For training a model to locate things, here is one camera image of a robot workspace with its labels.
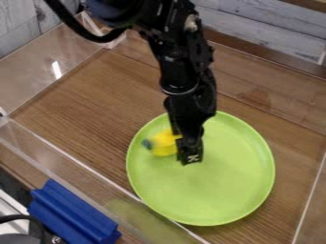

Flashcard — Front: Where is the black cable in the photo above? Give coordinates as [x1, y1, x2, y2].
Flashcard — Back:
[0, 214, 45, 242]

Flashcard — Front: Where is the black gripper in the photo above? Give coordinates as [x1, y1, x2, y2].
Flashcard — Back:
[164, 69, 216, 165]

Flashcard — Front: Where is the clear acrylic corner bracket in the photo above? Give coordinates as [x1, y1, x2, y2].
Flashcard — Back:
[80, 10, 128, 50]

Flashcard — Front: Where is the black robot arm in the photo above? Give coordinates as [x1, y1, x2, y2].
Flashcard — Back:
[42, 0, 216, 165]

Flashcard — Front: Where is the blue plastic block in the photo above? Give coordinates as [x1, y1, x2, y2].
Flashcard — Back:
[28, 179, 121, 244]

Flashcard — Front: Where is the green plate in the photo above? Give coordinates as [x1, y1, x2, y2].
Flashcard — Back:
[125, 112, 275, 226]

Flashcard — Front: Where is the clear acrylic front wall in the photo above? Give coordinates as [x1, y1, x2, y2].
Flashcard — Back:
[0, 116, 209, 244]

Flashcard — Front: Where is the yellow toy banana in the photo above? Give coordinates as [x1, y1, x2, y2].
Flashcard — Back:
[141, 129, 180, 157]

